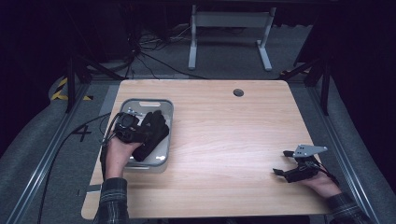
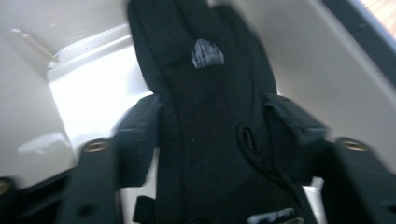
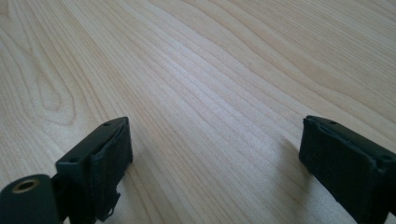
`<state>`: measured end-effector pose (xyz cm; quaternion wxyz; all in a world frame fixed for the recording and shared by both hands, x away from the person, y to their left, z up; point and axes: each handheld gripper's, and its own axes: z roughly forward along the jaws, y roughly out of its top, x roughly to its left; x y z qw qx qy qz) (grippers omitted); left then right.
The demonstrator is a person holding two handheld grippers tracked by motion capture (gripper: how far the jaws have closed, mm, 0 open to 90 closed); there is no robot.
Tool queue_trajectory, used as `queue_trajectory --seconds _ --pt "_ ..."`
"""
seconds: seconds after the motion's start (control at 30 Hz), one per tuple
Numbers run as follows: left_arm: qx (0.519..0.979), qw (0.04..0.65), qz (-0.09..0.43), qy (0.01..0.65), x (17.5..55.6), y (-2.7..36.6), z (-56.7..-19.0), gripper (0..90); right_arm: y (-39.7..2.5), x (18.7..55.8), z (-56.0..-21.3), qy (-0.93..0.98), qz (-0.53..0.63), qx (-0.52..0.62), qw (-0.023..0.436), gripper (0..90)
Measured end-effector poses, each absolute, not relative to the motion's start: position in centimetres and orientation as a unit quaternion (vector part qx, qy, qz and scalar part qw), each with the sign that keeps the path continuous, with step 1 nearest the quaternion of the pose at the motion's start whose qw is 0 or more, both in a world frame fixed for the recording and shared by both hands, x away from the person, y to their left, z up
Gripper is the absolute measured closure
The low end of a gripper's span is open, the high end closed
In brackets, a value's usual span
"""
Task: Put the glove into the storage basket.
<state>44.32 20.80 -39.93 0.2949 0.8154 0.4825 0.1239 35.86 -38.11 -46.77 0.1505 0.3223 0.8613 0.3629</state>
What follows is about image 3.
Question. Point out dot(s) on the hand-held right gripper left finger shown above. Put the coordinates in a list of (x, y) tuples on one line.
[(96, 168)]

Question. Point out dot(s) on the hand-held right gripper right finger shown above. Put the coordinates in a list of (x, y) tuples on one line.
[(348, 168)]

